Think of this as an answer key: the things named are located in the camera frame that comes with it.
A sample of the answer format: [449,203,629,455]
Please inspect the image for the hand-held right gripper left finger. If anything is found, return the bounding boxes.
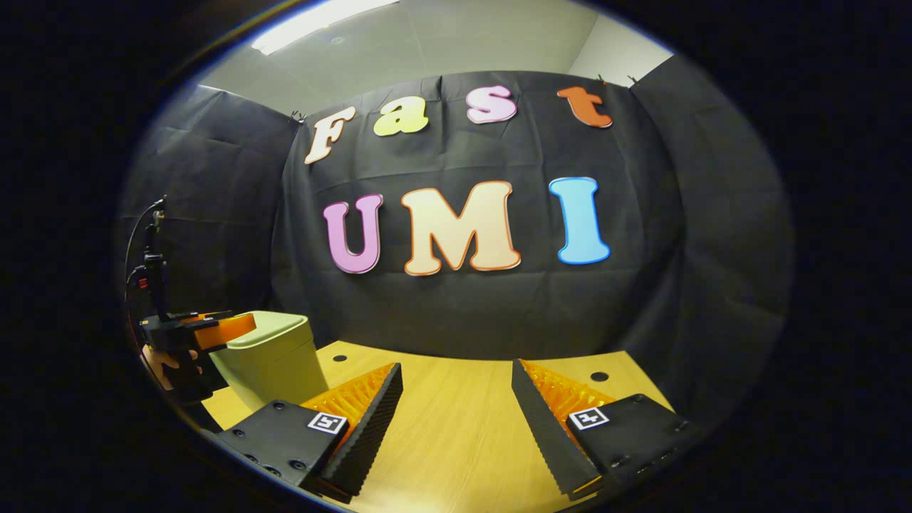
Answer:
[214,363,404,503]

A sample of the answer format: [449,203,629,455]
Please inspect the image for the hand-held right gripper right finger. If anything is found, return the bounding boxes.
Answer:
[510,358,703,499]

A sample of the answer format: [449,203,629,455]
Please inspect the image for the green desktop garbage bin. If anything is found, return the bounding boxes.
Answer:
[209,311,330,413]

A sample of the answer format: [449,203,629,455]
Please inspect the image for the wooden desktop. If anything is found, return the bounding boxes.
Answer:
[202,340,674,513]

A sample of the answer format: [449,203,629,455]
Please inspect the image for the black backdrop cloth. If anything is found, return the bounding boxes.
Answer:
[118,53,795,428]

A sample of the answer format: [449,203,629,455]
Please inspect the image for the black cable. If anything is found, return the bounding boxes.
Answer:
[124,199,166,286]

